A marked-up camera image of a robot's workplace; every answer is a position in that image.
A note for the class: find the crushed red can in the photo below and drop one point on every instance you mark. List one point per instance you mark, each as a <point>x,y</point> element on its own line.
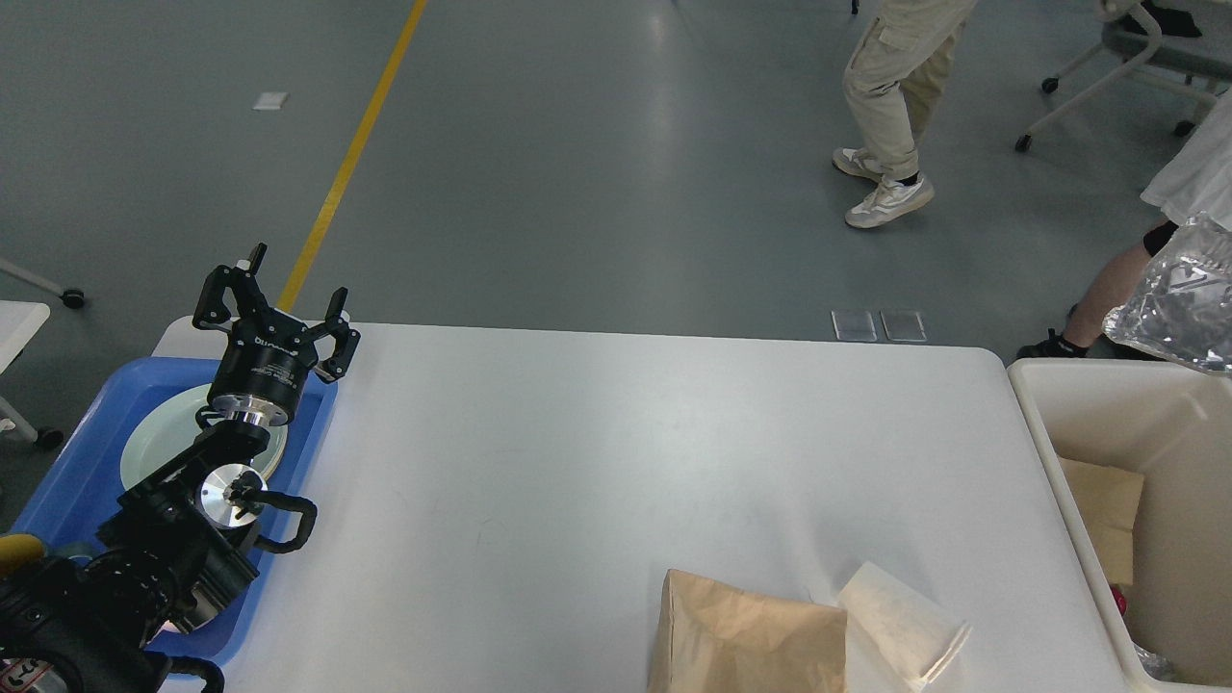
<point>1119,599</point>

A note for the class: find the white side table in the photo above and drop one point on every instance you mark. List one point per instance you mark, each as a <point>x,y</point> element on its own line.
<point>21,322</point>

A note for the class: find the brown paper bag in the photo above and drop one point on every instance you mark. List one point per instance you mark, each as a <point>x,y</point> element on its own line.
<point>713,637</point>
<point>1108,500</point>

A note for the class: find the white paper cup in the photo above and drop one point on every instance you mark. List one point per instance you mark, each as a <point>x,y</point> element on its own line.
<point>914,636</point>

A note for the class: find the person in white shorts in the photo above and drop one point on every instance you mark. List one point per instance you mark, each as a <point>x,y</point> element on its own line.
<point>1196,181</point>

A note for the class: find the blue plastic tray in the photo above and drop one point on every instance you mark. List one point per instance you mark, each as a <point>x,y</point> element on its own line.
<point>81,489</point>

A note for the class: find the white plastic bin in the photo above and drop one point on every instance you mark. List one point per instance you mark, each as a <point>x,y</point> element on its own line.
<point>1171,425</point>

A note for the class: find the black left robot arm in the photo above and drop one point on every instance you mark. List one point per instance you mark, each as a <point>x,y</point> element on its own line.
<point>177,550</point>

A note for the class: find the foil large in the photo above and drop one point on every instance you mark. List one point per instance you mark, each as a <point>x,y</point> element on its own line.
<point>1180,310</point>

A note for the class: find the teal mug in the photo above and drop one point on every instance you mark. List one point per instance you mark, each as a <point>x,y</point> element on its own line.
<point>18,550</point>

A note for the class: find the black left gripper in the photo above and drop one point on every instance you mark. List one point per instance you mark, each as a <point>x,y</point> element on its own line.
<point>269,353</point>

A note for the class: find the person in beige trousers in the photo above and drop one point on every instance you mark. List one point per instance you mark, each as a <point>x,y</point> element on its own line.
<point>892,85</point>

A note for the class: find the green plate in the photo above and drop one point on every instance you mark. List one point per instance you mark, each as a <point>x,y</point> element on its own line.
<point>166,431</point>

